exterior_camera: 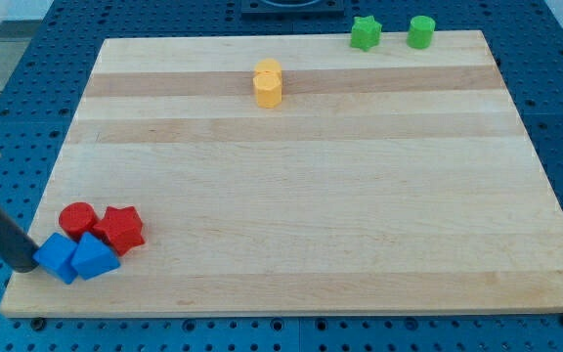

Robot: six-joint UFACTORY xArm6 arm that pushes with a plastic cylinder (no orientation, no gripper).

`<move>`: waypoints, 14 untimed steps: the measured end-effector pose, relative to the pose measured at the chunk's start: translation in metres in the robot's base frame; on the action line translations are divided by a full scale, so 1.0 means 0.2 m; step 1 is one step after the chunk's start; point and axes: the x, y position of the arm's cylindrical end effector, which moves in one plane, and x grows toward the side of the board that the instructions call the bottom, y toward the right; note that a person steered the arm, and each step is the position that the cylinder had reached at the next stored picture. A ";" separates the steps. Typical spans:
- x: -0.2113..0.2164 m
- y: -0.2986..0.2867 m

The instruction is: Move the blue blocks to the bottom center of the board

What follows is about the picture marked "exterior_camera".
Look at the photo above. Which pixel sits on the yellow hexagon block front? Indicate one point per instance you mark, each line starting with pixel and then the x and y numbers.
pixel 267 90

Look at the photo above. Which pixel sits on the blue cube block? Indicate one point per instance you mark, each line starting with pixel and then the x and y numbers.
pixel 55 254

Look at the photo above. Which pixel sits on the green star block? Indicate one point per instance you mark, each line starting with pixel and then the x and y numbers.
pixel 365 33

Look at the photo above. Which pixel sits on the yellow cylinder block rear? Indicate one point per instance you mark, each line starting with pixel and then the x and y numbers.
pixel 268 65

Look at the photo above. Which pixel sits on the red star block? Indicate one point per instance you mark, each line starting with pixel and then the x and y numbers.
pixel 120 228

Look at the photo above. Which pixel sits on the green cylinder block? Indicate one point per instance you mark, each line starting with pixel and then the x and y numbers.
pixel 421 32

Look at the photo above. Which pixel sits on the red cylinder block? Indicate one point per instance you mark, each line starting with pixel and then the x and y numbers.
pixel 78 218

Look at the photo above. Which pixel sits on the wooden board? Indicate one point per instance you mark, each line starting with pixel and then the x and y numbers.
pixel 389 182

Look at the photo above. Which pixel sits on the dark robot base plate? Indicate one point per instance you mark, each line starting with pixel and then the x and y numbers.
pixel 257 8

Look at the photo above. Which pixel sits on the blue triangular block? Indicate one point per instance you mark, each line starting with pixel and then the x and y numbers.
pixel 93 258

